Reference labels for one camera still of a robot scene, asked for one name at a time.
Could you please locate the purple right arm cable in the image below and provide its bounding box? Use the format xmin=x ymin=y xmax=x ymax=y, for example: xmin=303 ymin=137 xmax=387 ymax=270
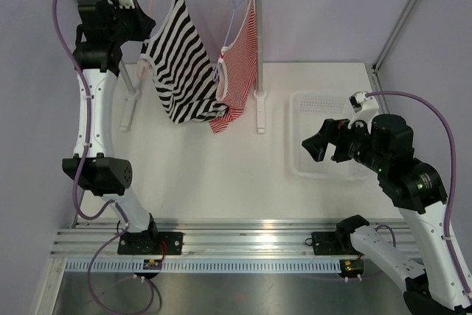
xmin=367 ymin=90 xmax=458 ymax=257

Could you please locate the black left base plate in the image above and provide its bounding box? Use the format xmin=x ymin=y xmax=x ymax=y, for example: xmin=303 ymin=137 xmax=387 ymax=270
xmin=117 ymin=232 xmax=184 ymax=255

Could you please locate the black white striped tank top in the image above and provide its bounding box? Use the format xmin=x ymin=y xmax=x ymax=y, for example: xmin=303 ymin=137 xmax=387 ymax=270
xmin=139 ymin=0 xmax=228 ymax=124

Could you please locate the white slotted cable duct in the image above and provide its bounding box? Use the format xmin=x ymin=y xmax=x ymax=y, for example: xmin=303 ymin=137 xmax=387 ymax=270
xmin=66 ymin=257 xmax=341 ymax=274

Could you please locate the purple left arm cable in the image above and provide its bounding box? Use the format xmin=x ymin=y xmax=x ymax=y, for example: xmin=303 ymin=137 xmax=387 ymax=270
xmin=52 ymin=0 xmax=163 ymax=312

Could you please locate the blue wire hanger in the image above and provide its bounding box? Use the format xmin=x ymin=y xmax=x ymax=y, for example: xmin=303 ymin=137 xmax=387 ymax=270
xmin=212 ymin=0 xmax=250 ymax=83

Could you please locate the right aluminium frame post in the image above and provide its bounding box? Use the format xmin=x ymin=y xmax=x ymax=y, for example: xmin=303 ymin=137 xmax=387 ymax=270
xmin=372 ymin=0 xmax=419 ymax=75

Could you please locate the white plastic basket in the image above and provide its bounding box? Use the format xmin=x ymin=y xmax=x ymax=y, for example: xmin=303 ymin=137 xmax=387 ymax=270
xmin=288 ymin=91 xmax=372 ymax=181

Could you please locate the white and silver clothes rack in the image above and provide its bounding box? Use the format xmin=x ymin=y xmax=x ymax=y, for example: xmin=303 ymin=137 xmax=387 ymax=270
xmin=73 ymin=0 xmax=269 ymax=134

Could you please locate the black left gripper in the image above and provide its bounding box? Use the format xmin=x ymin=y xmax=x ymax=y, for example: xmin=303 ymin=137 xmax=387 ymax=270
xmin=106 ymin=0 xmax=154 ymax=46

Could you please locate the aluminium mounting rail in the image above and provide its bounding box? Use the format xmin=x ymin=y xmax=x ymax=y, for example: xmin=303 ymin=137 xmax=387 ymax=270
xmin=49 ymin=218 xmax=428 ymax=259

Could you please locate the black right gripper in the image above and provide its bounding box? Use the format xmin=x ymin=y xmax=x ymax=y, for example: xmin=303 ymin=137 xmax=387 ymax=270
xmin=302 ymin=114 xmax=388 ymax=173

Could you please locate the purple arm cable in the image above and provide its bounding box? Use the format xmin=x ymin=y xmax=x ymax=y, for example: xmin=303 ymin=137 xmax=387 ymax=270
xmin=367 ymin=90 xmax=458 ymax=257
xmin=52 ymin=0 xmax=163 ymax=312

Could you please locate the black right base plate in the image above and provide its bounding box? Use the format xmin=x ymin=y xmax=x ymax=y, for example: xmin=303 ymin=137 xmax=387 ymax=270
xmin=310 ymin=232 xmax=349 ymax=256

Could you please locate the red white striped tank top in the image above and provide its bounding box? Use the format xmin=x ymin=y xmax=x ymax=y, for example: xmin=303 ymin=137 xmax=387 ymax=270
xmin=209 ymin=0 xmax=257 ymax=134

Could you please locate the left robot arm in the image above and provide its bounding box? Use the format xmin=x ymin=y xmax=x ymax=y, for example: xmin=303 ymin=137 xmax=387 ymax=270
xmin=62 ymin=0 xmax=159 ymax=255

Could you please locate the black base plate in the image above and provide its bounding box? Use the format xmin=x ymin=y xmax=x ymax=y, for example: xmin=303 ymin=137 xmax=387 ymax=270
xmin=310 ymin=232 xmax=349 ymax=256
xmin=117 ymin=232 xmax=184 ymax=255

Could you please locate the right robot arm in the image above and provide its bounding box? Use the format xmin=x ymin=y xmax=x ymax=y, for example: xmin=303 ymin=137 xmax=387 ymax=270
xmin=302 ymin=114 xmax=471 ymax=314

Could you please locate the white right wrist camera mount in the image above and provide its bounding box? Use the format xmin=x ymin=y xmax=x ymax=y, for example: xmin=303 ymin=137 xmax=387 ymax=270
xmin=348 ymin=91 xmax=379 ymax=128

